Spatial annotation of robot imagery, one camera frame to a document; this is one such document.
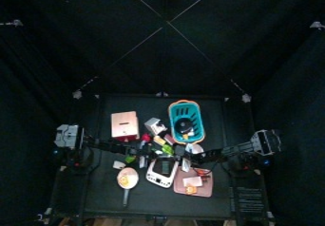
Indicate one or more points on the white toy knife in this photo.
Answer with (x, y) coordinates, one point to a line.
(185, 165)

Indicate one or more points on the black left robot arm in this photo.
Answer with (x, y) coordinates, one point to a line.
(106, 146)

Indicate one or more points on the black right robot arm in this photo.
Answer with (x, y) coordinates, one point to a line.
(237, 149)

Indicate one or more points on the light green toy vegetable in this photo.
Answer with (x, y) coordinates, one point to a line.
(168, 149)

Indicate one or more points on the yellow toy block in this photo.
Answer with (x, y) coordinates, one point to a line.
(160, 140)

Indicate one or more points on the dark red toy block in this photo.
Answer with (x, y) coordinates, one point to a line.
(169, 138)

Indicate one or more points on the red toy food piece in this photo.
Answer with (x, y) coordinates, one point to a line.
(146, 137)

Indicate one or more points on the small orange toy piece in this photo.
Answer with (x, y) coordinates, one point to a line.
(186, 137)

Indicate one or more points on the green toy piece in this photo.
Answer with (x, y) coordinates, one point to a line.
(130, 159)

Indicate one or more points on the white toy kitchen scale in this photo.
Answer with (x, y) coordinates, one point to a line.
(162, 173)

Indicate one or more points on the teal basket with orange rim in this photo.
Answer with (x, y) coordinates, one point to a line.
(196, 131)

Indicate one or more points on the white grey toy appliance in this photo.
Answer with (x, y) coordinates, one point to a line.
(154, 126)

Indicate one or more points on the black round toy in basket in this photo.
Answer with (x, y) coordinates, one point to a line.
(185, 125)

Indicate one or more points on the pink toy toaster box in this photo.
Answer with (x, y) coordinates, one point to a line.
(125, 125)

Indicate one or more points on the toy frying pan with egg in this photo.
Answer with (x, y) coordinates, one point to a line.
(127, 178)

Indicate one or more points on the pink cutting board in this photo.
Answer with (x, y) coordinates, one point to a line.
(204, 188)

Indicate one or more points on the orange toy food slice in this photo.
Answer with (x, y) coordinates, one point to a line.
(190, 190)

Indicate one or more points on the white warning label sheet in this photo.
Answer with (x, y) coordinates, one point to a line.
(249, 199)

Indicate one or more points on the grey frame corner bracket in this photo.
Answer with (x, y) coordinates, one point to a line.
(316, 25)
(77, 94)
(161, 94)
(247, 98)
(16, 23)

